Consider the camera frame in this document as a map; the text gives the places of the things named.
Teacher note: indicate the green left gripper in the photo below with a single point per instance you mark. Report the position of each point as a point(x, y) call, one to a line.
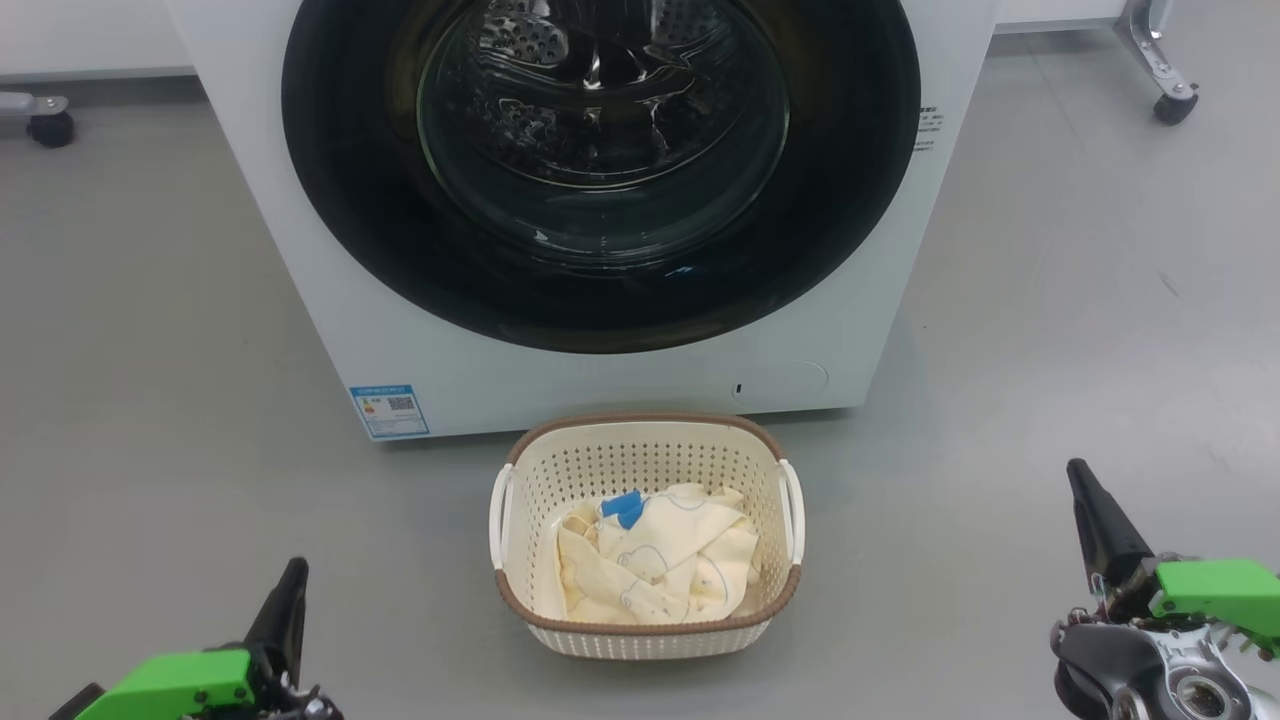
point(170, 685)

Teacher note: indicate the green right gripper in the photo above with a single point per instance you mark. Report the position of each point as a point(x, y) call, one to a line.
point(1215, 595)

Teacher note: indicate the cream garment blue cuff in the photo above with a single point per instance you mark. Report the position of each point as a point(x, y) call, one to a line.
point(622, 508)

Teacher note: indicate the cream garment bear print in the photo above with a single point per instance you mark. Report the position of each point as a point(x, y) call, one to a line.
point(640, 575)

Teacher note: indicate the round glass washer door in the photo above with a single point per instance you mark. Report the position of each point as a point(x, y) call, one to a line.
point(350, 200)

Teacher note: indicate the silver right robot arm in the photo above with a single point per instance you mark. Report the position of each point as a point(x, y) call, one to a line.
point(1130, 670)

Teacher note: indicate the white front-load washing machine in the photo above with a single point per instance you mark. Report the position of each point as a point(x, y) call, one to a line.
point(620, 385)

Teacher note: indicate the blue energy label sticker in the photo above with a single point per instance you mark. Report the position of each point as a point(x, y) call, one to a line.
point(390, 410)

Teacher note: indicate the cream perforated basket brown rim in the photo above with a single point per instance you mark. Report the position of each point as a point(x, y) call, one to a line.
point(540, 620)

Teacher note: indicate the metal leg with black caster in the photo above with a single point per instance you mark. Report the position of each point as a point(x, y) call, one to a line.
point(1160, 60)
point(45, 120)

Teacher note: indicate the white partition panel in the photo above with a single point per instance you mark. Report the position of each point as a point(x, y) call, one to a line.
point(80, 35)
point(1060, 10)

